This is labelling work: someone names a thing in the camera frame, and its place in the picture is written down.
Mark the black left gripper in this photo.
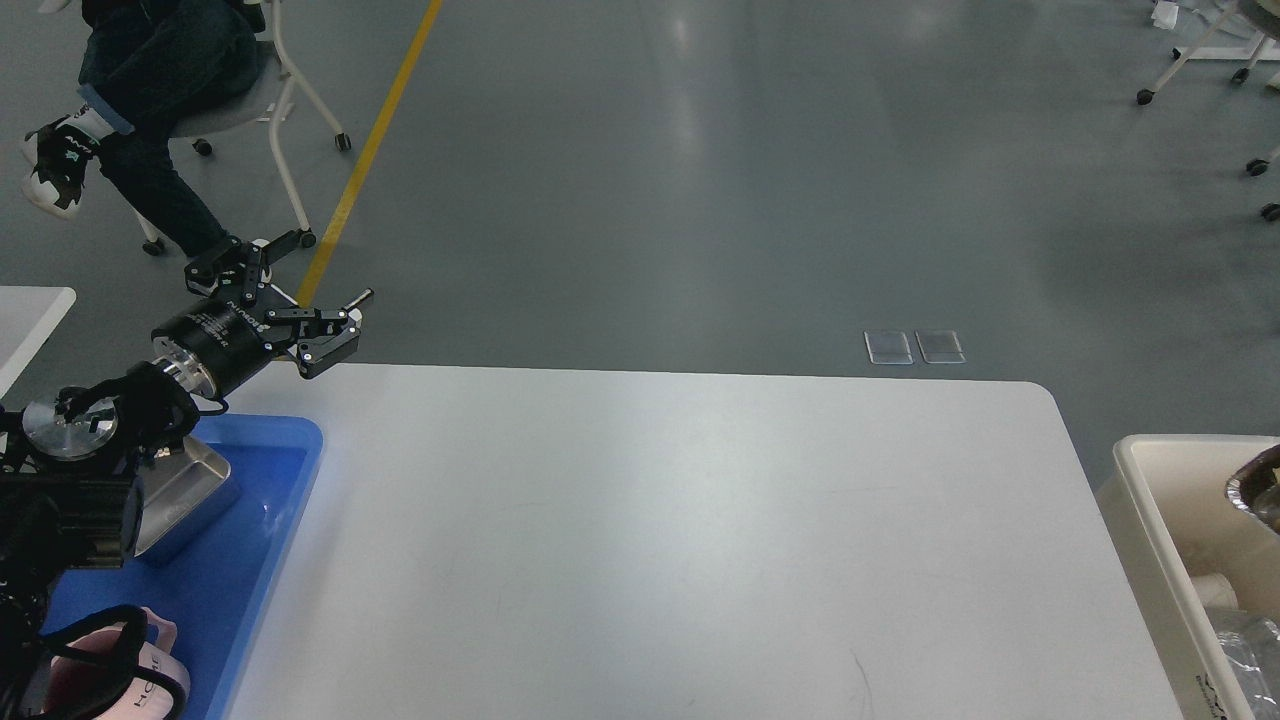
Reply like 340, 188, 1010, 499
151, 229, 375, 401

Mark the grey wheeled chair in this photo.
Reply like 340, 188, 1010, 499
168, 1, 352, 249

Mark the clear floor plate left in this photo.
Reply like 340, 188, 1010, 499
864, 331, 915, 366

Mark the clear floor plate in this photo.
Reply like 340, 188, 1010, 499
864, 331, 915, 366
915, 331, 966, 364

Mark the stainless steel rectangular tray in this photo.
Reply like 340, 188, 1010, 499
134, 436, 241, 566

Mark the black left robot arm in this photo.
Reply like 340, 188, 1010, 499
3, 231, 372, 719

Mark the blue plastic tray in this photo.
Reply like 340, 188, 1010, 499
44, 414, 324, 719

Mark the seated person in jeans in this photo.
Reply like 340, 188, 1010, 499
22, 1, 260, 258

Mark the white plastic bin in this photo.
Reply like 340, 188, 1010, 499
1094, 434, 1277, 719

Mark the aluminium foil tray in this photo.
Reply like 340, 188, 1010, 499
1224, 445, 1279, 534

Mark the white wheeled furniture frame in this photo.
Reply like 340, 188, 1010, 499
1137, 0, 1280, 223

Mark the pink ribbed mug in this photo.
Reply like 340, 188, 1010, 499
27, 605, 191, 719

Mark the clear floor plate right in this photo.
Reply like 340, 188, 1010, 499
915, 331, 966, 364

